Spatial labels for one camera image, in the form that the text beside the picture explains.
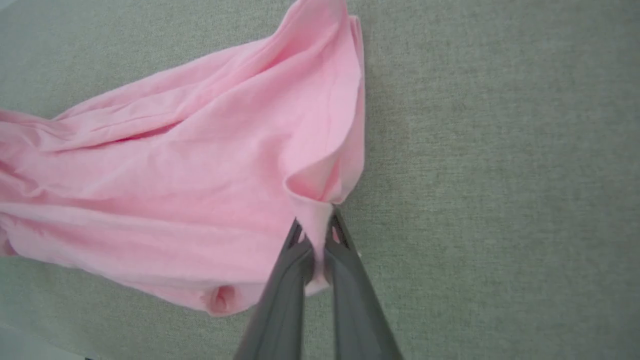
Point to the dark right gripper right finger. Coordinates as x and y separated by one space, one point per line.
357 310

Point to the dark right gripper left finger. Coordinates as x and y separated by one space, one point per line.
282 305

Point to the pink garment with white label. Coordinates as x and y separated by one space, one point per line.
175 190

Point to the grey fabric sofa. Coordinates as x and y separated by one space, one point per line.
500 175

